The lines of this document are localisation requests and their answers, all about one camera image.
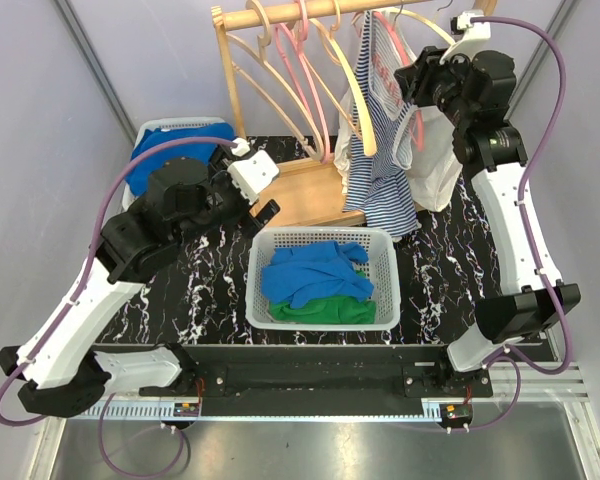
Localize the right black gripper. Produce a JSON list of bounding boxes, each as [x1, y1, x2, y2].
[[392, 44, 473, 128]]

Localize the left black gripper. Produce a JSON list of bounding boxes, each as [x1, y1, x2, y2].
[[174, 143, 281, 249]]

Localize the pink hanger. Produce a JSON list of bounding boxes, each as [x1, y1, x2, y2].
[[374, 11, 425, 152], [274, 0, 334, 164]]

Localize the blue white striped top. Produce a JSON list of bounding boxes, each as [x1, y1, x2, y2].
[[344, 11, 420, 238]]

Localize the blue tank top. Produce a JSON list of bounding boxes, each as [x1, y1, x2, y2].
[[261, 240, 374, 309]]

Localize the cream wooden hanger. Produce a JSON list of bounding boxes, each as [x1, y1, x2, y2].
[[310, 0, 377, 157]]

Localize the green tank top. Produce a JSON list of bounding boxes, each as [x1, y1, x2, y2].
[[269, 296, 376, 325]]

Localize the beige plastic hanger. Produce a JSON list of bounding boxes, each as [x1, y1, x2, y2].
[[227, 0, 326, 161]]

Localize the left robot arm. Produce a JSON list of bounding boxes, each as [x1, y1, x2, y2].
[[0, 151, 279, 418]]

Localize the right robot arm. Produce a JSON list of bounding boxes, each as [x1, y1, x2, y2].
[[395, 47, 581, 397]]

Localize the cream hanger under white top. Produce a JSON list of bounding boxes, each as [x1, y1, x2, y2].
[[399, 10, 455, 46]]

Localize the white tank top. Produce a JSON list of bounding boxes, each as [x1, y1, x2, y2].
[[332, 7, 464, 214]]

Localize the wooden clothes rack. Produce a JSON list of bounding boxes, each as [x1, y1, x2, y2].
[[209, 0, 499, 227]]

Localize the white centre basket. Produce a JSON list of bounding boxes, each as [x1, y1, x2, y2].
[[245, 226, 401, 331]]

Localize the white basket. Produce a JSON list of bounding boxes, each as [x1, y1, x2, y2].
[[245, 226, 401, 331], [122, 117, 236, 210]]

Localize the folded blue cloth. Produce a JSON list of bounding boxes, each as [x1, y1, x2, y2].
[[126, 122, 236, 196]]

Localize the white rear basket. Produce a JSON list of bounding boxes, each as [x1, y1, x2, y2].
[[122, 117, 236, 210]]

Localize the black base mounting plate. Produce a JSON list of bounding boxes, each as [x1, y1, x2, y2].
[[140, 345, 493, 419]]

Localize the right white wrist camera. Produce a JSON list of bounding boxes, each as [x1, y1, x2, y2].
[[439, 9, 491, 65]]

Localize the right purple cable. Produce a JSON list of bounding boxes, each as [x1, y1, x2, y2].
[[394, 15, 576, 434]]

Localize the purple cable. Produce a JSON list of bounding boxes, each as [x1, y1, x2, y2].
[[0, 137, 251, 479], [394, 15, 576, 434]]

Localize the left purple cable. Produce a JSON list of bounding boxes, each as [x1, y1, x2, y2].
[[0, 137, 251, 479]]

